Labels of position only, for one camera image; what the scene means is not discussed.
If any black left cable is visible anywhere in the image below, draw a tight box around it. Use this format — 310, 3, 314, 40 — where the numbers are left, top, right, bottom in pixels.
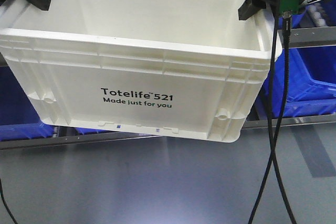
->
0, 179, 16, 224

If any grey metal shelf frame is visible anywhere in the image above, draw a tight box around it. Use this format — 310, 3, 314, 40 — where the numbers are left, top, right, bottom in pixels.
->
1, 27, 335, 151

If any black braided right cable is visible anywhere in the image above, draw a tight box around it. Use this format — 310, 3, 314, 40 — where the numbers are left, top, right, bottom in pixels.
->
246, 11, 297, 224

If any blue storage bin upper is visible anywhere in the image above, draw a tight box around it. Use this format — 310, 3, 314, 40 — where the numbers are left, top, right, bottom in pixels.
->
292, 0, 335, 28

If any blue storage bin lower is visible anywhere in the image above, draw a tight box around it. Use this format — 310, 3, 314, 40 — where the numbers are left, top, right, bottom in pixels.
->
283, 46, 335, 118

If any white Totelife plastic crate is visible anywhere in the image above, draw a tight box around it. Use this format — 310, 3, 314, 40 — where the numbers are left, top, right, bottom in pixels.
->
1, 0, 274, 143

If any black thin right cable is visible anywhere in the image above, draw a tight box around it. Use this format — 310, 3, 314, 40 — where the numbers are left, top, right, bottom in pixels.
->
266, 1, 297, 224

